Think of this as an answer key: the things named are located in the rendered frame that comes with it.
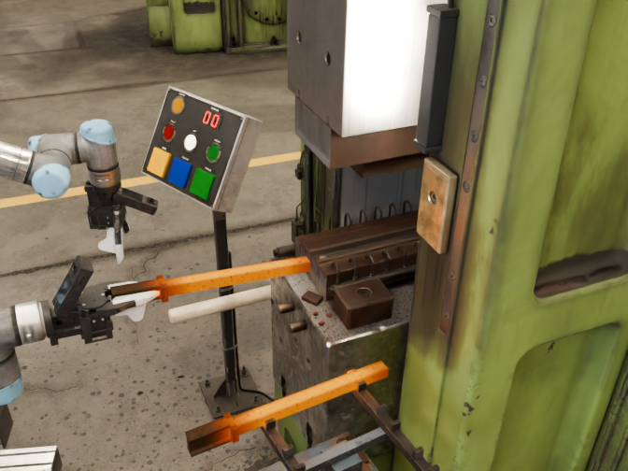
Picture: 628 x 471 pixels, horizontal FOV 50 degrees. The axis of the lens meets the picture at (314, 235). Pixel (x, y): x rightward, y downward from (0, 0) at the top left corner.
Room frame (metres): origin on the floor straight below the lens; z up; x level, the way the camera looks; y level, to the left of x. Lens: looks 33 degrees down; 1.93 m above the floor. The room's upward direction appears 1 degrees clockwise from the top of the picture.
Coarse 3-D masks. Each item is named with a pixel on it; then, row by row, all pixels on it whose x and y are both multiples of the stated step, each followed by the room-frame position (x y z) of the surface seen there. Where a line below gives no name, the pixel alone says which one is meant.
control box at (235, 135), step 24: (168, 96) 1.94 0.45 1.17; (192, 96) 1.89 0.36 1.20; (168, 120) 1.89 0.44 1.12; (192, 120) 1.84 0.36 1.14; (216, 120) 1.79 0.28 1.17; (240, 120) 1.74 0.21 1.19; (168, 144) 1.85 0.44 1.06; (216, 144) 1.74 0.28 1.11; (240, 144) 1.72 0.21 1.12; (144, 168) 1.85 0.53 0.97; (168, 168) 1.80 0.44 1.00; (192, 168) 1.75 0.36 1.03; (216, 168) 1.70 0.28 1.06; (240, 168) 1.72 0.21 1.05; (216, 192) 1.66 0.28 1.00
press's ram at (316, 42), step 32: (288, 0) 1.51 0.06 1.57; (320, 0) 1.35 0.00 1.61; (352, 0) 1.25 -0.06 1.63; (384, 0) 1.28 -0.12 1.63; (416, 0) 1.30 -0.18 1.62; (288, 32) 1.51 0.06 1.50; (320, 32) 1.35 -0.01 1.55; (352, 32) 1.25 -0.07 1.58; (384, 32) 1.28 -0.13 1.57; (416, 32) 1.31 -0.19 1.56; (288, 64) 1.51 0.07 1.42; (320, 64) 1.35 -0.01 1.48; (352, 64) 1.25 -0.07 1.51; (384, 64) 1.28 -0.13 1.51; (416, 64) 1.31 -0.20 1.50; (320, 96) 1.34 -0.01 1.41; (352, 96) 1.25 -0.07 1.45; (384, 96) 1.28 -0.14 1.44; (416, 96) 1.31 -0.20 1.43; (352, 128) 1.25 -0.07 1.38; (384, 128) 1.28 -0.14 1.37
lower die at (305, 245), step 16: (352, 224) 1.54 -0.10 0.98; (368, 224) 1.54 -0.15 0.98; (384, 224) 1.52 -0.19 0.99; (400, 224) 1.53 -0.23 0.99; (416, 224) 1.53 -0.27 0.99; (304, 240) 1.46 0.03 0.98; (320, 240) 1.44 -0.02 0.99; (336, 240) 1.44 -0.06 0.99; (352, 240) 1.43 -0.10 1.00; (400, 240) 1.43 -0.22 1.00; (416, 240) 1.44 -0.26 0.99; (336, 256) 1.36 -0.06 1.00; (352, 256) 1.37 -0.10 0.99; (368, 256) 1.37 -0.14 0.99; (384, 256) 1.37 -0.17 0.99; (400, 256) 1.37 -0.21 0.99; (416, 256) 1.39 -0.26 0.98; (320, 272) 1.32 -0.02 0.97; (336, 272) 1.30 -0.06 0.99; (352, 272) 1.32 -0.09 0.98; (368, 272) 1.34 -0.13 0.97; (320, 288) 1.32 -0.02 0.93
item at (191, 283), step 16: (304, 256) 1.19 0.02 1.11; (208, 272) 1.10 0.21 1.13; (224, 272) 1.11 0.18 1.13; (240, 272) 1.11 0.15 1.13; (256, 272) 1.12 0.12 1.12; (272, 272) 1.13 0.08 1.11; (288, 272) 1.14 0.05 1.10; (304, 272) 1.16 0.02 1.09; (112, 288) 1.02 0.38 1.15; (128, 288) 1.03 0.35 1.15; (144, 288) 1.03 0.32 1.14; (160, 288) 1.04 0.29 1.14; (176, 288) 1.05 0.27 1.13; (192, 288) 1.06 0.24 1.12; (208, 288) 1.08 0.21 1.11
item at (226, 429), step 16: (368, 368) 1.05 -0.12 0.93; (384, 368) 1.05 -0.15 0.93; (320, 384) 1.00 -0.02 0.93; (336, 384) 1.00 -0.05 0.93; (352, 384) 1.00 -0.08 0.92; (288, 400) 0.95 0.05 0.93; (304, 400) 0.95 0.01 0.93; (320, 400) 0.97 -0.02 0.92; (224, 416) 0.90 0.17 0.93; (240, 416) 0.91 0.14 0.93; (256, 416) 0.91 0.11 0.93; (272, 416) 0.92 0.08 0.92; (192, 432) 0.86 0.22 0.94; (208, 432) 0.86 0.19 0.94; (224, 432) 0.88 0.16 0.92; (240, 432) 0.88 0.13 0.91; (192, 448) 0.85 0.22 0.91; (208, 448) 0.86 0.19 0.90
